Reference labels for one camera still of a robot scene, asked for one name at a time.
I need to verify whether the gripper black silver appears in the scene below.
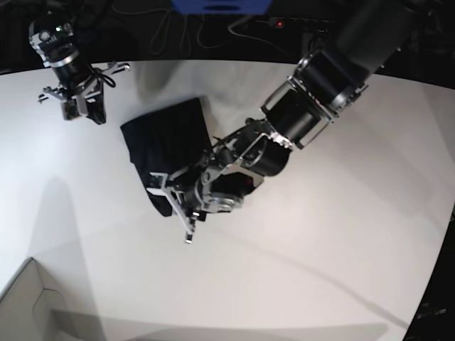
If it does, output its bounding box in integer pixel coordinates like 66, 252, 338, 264
37, 62, 131, 124
159, 161, 264, 244

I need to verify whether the black long-sleeve t-shirt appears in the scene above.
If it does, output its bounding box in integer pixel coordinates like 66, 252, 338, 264
119, 95, 214, 218

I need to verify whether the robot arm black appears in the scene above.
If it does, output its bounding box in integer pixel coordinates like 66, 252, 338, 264
147, 1, 431, 243
28, 6, 131, 125

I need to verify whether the blue box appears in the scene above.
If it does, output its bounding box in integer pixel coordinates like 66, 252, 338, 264
171, 0, 272, 15

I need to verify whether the white plastic bin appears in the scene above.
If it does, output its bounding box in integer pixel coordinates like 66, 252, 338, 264
0, 257, 107, 341

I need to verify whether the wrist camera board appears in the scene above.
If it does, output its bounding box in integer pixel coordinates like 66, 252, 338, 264
62, 100, 80, 121

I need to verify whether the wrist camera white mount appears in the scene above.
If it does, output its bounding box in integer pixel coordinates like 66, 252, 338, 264
146, 172, 168, 196

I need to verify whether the black power strip red switch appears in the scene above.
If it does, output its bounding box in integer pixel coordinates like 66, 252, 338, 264
265, 17, 337, 33

